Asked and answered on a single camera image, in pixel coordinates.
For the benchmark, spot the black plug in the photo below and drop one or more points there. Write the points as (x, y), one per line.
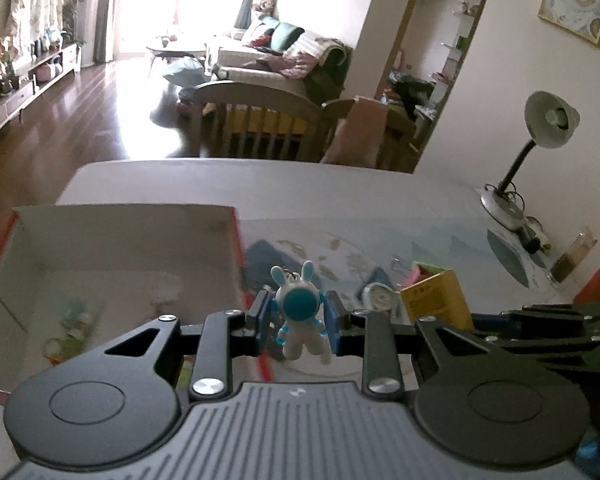
(535, 237)

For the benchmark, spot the white wooden TV cabinet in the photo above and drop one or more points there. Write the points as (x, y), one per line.
(10, 100)

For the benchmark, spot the small green white bottle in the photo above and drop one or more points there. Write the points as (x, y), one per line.
(72, 325)

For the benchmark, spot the brown jar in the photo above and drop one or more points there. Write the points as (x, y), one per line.
(572, 260)

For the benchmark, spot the wooden slatted chair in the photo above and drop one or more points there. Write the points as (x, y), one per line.
(260, 95)

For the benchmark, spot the pink cloth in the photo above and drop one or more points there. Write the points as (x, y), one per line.
(360, 130)

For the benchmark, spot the blue bag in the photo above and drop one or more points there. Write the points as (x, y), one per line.
(185, 70)

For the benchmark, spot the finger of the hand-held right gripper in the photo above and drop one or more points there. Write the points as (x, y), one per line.
(555, 350)
(540, 317)

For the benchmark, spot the round coffee table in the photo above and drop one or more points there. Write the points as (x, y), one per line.
(175, 47)

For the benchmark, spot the beige sofa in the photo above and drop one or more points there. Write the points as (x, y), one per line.
(250, 67)

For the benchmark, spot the pink and green toy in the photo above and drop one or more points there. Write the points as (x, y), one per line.
(420, 271)

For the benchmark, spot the pink potted flowers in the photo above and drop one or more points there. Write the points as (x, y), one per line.
(0, 60)

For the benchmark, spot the yellow carton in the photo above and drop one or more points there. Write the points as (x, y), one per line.
(430, 300)

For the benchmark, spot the grey desk lamp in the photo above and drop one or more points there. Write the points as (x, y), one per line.
(550, 120)

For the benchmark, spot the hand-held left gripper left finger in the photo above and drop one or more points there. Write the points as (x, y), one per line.
(261, 322)

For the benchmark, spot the floral hanging cloth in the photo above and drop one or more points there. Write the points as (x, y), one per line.
(35, 5)

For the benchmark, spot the red and white cardboard box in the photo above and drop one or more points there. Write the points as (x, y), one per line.
(105, 240)

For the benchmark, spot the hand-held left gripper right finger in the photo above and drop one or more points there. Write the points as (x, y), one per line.
(333, 322)

